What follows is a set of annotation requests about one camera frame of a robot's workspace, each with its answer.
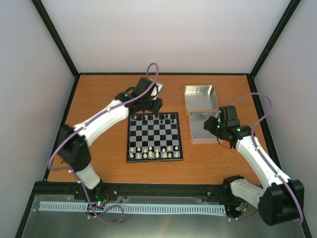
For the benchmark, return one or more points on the light blue cable duct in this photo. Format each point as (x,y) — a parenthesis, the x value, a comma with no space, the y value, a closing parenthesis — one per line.
(143,209)

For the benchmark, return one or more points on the pink metal tin base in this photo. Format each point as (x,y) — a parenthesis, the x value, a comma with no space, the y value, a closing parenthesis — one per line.
(196,125)

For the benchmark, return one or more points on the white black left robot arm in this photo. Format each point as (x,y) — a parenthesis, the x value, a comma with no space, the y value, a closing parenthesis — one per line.
(74,142)

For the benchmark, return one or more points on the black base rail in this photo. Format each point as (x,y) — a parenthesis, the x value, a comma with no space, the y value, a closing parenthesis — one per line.
(151,189)

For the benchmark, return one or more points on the black frame post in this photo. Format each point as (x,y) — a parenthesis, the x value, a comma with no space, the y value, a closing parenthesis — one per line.
(40,8)
(282,23)

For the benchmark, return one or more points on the black white chessboard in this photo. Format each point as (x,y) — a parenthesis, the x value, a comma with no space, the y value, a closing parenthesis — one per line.
(154,134)

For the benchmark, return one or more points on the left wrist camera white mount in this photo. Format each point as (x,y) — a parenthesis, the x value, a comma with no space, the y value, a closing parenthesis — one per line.
(157,89)

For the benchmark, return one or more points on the gold metal tin lid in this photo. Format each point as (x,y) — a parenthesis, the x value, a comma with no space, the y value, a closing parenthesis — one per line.
(200,98)

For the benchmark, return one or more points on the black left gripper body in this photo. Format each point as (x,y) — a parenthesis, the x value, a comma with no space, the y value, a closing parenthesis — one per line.
(154,108)

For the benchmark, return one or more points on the black left frame post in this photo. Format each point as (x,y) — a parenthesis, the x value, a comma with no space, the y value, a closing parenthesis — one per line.
(40,8)

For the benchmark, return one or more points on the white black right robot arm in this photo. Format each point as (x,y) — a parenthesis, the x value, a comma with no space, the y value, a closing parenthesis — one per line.
(279,198)

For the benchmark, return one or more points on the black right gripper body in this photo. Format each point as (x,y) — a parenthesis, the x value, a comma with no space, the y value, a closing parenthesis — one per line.
(216,130)

